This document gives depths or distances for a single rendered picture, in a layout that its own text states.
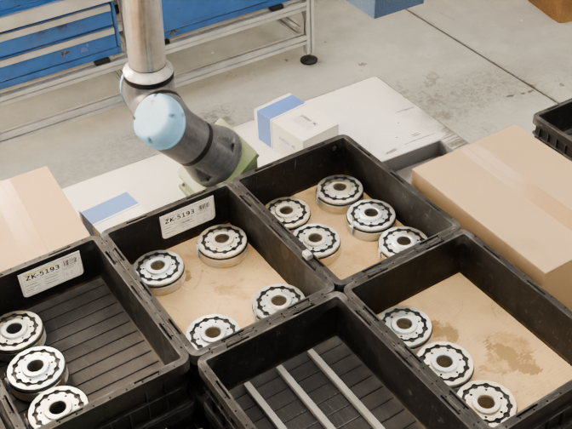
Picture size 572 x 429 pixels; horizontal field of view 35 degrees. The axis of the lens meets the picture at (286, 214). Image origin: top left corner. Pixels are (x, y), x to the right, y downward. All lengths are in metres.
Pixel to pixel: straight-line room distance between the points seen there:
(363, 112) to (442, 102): 1.40
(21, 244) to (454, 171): 0.93
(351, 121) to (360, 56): 1.73
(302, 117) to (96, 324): 0.86
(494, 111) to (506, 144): 1.79
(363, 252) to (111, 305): 0.52
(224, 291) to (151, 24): 0.62
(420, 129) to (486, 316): 0.83
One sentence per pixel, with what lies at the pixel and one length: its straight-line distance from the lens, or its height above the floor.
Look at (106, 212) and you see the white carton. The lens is 2.09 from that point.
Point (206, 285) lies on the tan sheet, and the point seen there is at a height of 0.83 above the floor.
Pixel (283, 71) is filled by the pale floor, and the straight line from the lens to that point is 4.10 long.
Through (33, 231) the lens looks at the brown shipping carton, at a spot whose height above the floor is 0.86.
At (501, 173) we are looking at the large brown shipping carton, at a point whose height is 0.90.
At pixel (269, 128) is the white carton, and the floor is 0.76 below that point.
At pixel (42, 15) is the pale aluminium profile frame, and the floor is 0.58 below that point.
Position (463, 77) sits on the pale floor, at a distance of 4.07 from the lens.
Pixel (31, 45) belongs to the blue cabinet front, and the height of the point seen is 0.46.
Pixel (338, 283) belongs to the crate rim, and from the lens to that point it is 1.65.
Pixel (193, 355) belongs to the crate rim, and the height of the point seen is 0.93.
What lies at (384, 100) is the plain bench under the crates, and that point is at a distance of 2.57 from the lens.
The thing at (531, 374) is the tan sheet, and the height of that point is 0.83.
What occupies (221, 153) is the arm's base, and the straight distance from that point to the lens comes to 2.08.
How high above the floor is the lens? 2.07
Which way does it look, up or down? 39 degrees down
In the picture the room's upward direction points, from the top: 3 degrees counter-clockwise
